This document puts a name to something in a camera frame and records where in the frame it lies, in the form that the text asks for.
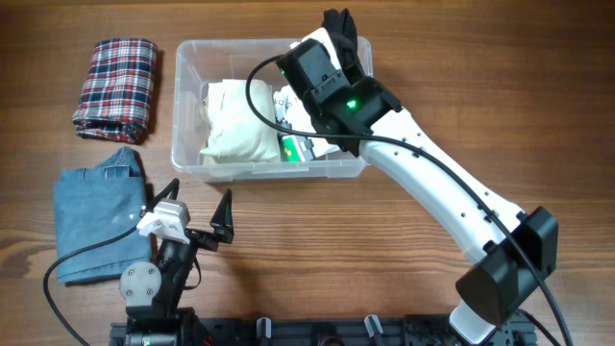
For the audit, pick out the red plaid folded shirt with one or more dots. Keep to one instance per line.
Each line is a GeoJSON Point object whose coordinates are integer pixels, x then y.
{"type": "Point", "coordinates": [117, 94]}

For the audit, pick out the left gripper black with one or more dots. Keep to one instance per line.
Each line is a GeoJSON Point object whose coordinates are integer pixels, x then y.
{"type": "Point", "coordinates": [222, 224]}

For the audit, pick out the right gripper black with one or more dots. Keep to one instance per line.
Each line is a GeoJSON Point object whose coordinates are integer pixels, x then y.
{"type": "Point", "coordinates": [359, 83]}

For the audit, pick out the cream cloth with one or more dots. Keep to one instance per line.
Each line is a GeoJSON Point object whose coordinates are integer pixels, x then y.
{"type": "Point", "coordinates": [236, 135]}

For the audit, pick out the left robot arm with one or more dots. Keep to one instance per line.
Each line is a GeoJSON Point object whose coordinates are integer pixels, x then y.
{"type": "Point", "coordinates": [153, 289]}

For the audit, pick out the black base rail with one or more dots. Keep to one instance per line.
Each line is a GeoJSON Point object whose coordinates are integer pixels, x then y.
{"type": "Point", "coordinates": [411, 330]}

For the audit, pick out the black garment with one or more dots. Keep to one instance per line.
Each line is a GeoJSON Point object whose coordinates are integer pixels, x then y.
{"type": "Point", "coordinates": [343, 33]}

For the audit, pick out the clear plastic storage container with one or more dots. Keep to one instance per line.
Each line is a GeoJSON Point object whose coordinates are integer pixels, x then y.
{"type": "Point", "coordinates": [202, 62]}

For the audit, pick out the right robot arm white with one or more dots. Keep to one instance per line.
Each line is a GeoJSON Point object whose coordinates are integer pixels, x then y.
{"type": "Point", "coordinates": [512, 252]}

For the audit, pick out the folded blue jeans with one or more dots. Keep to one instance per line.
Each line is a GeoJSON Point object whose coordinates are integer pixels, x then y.
{"type": "Point", "coordinates": [95, 204]}

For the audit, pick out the white printed t-shirt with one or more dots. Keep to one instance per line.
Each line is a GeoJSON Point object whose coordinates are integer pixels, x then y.
{"type": "Point", "coordinates": [291, 114]}

